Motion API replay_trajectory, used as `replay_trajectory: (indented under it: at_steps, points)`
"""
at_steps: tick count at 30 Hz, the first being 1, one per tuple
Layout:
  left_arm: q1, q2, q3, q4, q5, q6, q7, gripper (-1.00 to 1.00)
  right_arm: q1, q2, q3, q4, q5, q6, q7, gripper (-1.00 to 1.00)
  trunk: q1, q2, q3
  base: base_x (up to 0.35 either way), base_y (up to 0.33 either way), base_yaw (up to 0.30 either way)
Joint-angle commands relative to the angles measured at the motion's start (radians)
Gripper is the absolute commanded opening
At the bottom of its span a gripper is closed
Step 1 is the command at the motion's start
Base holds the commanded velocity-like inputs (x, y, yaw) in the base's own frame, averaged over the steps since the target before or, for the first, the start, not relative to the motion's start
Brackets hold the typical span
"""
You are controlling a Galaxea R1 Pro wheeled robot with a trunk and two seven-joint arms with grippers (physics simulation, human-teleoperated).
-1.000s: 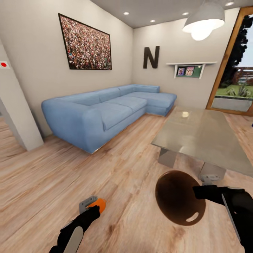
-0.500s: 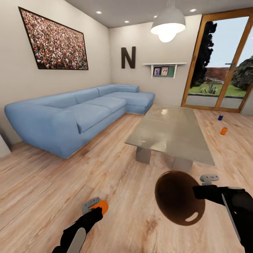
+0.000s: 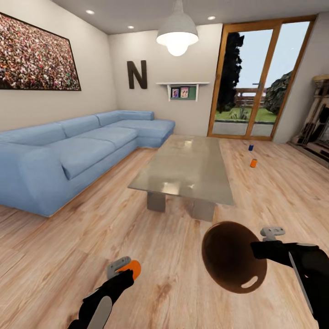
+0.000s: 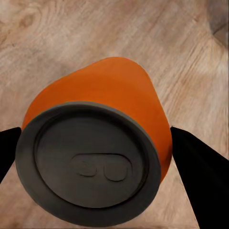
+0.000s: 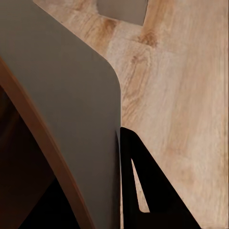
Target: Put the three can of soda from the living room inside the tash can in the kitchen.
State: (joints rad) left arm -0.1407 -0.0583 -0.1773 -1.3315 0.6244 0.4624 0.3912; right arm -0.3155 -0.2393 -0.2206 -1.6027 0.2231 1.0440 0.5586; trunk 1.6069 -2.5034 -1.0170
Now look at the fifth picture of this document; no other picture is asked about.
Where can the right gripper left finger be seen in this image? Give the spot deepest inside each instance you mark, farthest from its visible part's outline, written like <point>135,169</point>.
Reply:
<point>52,211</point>

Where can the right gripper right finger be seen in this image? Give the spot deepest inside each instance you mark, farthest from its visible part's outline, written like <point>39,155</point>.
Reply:
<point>167,210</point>

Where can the trash can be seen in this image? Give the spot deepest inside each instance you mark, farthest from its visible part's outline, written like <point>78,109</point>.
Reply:
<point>60,116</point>

